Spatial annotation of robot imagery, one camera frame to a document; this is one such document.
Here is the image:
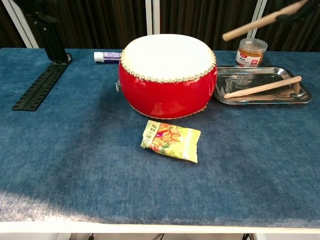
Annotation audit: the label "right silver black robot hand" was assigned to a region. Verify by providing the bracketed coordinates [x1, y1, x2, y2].
[274, 0, 320, 25]

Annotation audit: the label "rectangular steel tray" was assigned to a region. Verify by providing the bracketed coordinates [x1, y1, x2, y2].
[213, 65, 313, 105]

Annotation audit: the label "plain wooden drumstick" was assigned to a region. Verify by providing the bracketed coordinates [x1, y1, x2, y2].
[223, 75, 303, 99]

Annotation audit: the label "white purple toothpaste tube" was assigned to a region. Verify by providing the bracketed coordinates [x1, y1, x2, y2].
[93, 51, 123, 64]

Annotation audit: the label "blue felt table mat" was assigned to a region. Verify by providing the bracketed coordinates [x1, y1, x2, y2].
[0, 47, 320, 230]

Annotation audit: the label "black pleated curtain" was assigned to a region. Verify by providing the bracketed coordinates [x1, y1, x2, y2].
[14, 0, 147, 51]
[257, 0, 320, 53]
[159, 0, 259, 52]
[0, 2, 26, 49]

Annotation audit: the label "red drum white head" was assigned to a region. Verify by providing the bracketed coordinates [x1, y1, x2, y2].
[116, 34, 218, 120]

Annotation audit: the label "yellow green snack packet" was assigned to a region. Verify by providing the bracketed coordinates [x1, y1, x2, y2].
[139, 119, 202, 165]

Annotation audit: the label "black perforated flat rail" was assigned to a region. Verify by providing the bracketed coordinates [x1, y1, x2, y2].
[11, 63, 70, 112]

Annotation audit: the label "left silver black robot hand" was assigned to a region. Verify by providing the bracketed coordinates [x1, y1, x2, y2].
[26, 9, 61, 25]

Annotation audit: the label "white partition frame post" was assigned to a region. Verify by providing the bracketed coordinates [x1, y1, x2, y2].
[0, 0, 40, 49]
[145, 0, 161, 36]
[246, 0, 269, 41]

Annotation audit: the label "clear jar brown contents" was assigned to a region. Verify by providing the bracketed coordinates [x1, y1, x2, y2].
[234, 38, 269, 68]

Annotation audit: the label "black upright bracket post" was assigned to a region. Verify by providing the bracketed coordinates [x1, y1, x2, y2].
[34, 21, 73, 66]

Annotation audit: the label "wooden drumstick dark-marked tip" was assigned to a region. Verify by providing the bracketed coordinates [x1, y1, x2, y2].
[221, 0, 311, 42]

